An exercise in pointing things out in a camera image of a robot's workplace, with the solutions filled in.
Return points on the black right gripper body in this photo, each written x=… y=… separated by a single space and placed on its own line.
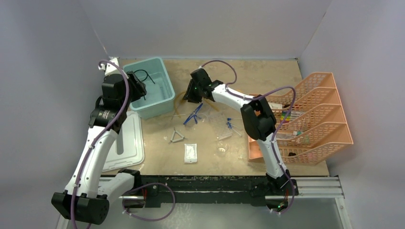
x=194 y=93

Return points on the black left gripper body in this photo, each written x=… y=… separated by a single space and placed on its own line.
x=135 y=91

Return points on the black metal tripod ring stand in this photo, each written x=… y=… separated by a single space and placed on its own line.
x=146 y=75

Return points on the clear petri dish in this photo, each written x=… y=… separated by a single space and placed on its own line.
x=222 y=148

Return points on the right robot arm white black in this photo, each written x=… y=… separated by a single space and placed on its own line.
x=258 y=119

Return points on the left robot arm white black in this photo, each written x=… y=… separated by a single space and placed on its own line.
x=83 y=199

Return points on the teal plastic bin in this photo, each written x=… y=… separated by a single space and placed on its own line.
x=160 y=96

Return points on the blue safety glasses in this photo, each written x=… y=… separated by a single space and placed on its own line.
x=195 y=116

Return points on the tan rubber tubing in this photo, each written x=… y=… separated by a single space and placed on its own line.
x=178 y=102

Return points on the clear plastic tube rack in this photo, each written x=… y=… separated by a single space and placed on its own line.
x=219 y=123

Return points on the clay pipe triangle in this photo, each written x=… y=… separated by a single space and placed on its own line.
x=176 y=136

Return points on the white plastic bin lid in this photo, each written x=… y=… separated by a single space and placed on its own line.
x=128 y=149

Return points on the white sachet packet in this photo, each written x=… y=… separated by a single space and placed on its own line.
x=190 y=153

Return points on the orange plastic file organizer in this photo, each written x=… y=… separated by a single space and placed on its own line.
x=316 y=126

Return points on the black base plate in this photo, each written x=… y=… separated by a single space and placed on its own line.
x=257 y=191

